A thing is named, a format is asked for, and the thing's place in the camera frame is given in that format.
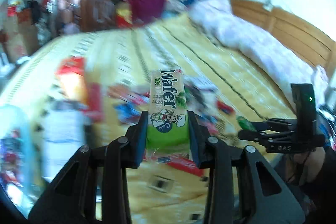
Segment green Wafer packet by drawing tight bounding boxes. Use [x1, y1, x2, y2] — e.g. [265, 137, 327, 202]
[146, 68, 189, 163]

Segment small green candy packet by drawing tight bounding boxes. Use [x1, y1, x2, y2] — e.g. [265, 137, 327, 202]
[236, 116, 256, 131]

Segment person's right hand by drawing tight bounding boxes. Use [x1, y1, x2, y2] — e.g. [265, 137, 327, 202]
[293, 147, 326, 185]

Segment yellow patterned bed cover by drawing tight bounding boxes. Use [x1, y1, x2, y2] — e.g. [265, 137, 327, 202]
[1, 15, 294, 223]

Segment orange red carton box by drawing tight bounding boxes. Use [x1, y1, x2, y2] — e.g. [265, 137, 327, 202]
[55, 56, 88, 105]

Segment wooden headboard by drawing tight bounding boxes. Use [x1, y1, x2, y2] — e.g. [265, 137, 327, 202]
[230, 0, 335, 79]

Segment white quilt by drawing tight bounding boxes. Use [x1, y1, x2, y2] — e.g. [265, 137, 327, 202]
[189, 0, 329, 107]

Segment translucent plastic bowl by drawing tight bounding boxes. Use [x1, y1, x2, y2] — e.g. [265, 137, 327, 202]
[1, 104, 40, 216]

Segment maroon clothes pile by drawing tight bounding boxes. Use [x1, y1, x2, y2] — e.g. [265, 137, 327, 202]
[126, 0, 165, 24]

